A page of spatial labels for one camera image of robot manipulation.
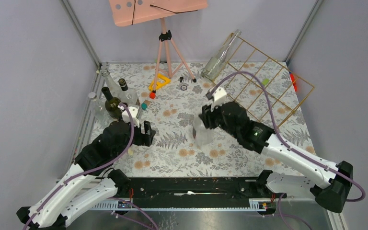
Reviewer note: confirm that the gold wire wine rack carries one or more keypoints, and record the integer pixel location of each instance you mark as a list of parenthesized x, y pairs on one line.
[(277, 99)]

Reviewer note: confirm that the pink music stand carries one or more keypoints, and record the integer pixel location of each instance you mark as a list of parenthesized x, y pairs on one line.
[(131, 12)]

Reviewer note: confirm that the clear bottle black cap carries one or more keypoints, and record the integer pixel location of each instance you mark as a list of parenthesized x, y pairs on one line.
[(128, 95)]

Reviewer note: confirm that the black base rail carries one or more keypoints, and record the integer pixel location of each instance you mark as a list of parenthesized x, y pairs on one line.
[(196, 192)]

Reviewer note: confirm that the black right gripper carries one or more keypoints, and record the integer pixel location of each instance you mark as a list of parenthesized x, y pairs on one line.
[(207, 117)]

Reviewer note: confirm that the floral table cloth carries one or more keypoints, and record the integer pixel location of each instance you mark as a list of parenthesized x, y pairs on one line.
[(183, 147)]

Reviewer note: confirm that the yellow triangle frame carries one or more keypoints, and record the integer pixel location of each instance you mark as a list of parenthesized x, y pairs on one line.
[(162, 81)]

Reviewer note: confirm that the clear bottle silver cap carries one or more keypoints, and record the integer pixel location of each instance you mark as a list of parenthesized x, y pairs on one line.
[(201, 135)]

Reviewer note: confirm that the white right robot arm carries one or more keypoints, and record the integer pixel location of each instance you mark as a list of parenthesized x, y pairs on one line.
[(326, 182)]

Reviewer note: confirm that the red cube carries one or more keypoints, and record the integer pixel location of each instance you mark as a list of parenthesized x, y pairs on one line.
[(152, 95)]

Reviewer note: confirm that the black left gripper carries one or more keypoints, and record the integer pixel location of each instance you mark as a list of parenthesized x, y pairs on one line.
[(146, 138)]

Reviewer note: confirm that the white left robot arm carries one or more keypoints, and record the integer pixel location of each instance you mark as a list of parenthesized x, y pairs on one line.
[(62, 205)]

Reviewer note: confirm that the red object behind rack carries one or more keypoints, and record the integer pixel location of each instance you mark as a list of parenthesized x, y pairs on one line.
[(294, 81)]

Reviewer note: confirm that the frosted champagne bottle dark label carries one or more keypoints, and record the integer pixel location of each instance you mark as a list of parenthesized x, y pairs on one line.
[(111, 84)]

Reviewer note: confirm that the dark green wine bottle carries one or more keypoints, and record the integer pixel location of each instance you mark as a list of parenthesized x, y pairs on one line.
[(111, 104)]

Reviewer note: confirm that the short clear glass bottle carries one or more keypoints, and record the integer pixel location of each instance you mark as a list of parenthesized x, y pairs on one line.
[(99, 111)]

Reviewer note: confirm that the tall clear glass bottle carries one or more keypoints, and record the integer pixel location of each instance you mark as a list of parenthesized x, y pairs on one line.
[(218, 60)]

